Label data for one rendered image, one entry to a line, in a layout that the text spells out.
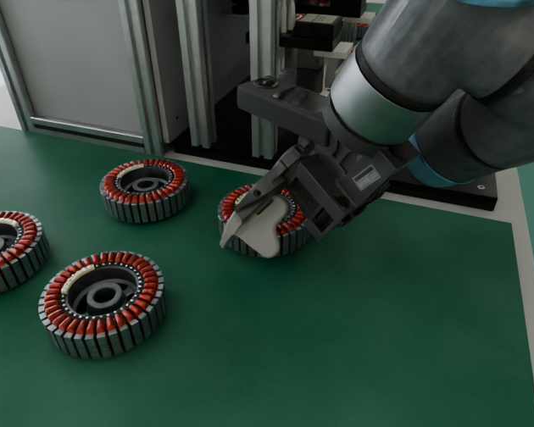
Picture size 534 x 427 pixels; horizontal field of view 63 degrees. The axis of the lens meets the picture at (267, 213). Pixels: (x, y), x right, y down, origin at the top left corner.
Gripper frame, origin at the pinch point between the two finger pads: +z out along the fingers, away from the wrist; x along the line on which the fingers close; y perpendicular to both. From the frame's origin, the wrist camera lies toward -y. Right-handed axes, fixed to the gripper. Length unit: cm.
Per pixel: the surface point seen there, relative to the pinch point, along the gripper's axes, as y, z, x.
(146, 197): -10.6, 5.3, -8.9
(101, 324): 1.7, -2.0, -22.1
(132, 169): -16.8, 9.0, -6.5
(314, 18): -23.2, -3.2, 28.8
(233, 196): -4.3, 1.4, -1.3
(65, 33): -40.1, 6.8, -3.5
